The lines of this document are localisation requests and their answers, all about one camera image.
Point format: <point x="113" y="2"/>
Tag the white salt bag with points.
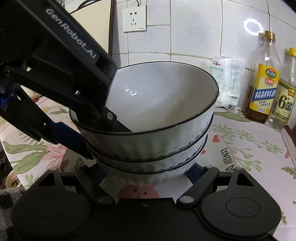
<point x="229" y="74"/>

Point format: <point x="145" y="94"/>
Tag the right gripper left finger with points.
<point x="86" y="181"/>

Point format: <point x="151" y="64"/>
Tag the floral tablecloth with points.
<point x="266" y="154"/>

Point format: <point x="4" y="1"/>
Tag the small white ribbed bowl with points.
<point x="159" y="163"/>

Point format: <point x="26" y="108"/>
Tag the cream cutting board black rim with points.
<point x="97" y="18"/>

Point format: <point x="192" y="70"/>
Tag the white vinegar bottle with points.
<point x="284" y="100"/>

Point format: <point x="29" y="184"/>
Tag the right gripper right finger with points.
<point x="204" y="178"/>

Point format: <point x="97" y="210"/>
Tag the large white ribbed bowl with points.
<point x="164" y="105"/>

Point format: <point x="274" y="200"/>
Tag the cooking wine bottle yellow label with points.
<point x="263" y="82"/>

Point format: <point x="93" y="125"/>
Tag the white wall socket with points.
<point x="134" y="19"/>

